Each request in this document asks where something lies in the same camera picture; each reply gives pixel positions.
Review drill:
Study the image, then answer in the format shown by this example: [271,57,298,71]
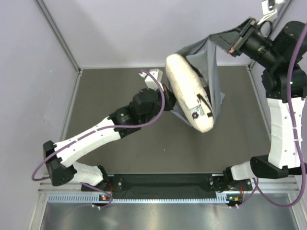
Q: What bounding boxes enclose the cream bear print pillow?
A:
[165,54,214,133]

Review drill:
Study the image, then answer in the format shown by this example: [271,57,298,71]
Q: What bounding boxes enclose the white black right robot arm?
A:
[210,18,307,190]

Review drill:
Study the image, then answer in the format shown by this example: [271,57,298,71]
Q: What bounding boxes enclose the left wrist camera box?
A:
[139,69,163,91]

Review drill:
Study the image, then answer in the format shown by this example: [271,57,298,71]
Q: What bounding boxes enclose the aluminium post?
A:
[34,0,81,72]
[248,0,295,70]

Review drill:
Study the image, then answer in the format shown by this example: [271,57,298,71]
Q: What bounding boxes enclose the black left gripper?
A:
[142,83,178,125]

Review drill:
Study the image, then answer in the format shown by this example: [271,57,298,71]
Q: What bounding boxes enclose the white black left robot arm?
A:
[43,85,176,190]

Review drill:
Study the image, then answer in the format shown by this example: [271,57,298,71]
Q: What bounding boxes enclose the slotted grey cable duct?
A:
[48,193,243,204]

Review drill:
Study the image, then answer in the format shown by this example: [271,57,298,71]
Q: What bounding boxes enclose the aluminium front frame rail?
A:
[38,174,300,194]

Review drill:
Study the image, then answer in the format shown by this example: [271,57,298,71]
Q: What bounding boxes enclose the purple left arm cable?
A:
[32,69,166,208]

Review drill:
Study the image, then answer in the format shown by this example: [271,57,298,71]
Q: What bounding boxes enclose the right rear aluminium post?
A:
[248,0,295,70]

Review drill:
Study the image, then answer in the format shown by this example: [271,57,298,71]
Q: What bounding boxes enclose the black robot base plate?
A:
[95,173,252,192]

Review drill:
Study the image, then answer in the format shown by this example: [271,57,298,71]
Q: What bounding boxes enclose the left rear aluminium post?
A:
[34,0,81,72]

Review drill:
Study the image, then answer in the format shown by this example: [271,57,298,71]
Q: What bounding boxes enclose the white pillow care tag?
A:
[190,103,206,119]

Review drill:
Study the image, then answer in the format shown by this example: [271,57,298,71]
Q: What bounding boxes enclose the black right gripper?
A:
[208,16,280,69]

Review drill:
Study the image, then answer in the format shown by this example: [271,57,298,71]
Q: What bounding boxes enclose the grey fabric pillowcase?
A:
[176,36,225,121]

